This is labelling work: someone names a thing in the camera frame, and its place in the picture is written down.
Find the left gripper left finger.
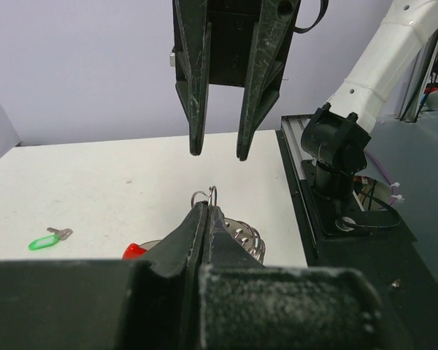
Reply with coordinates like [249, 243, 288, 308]
[0, 202, 208, 349]

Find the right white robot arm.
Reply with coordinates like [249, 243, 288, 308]
[172, 1, 438, 199]

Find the chain of metal keyrings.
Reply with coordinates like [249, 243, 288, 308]
[189, 184, 267, 264]

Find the green tagged key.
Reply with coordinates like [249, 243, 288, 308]
[28, 227, 73, 251]

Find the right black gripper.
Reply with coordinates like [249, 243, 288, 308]
[173, 0, 300, 161]

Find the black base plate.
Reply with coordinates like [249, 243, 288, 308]
[277, 115, 438, 349]

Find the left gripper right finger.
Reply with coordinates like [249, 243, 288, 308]
[199, 206, 394, 349]

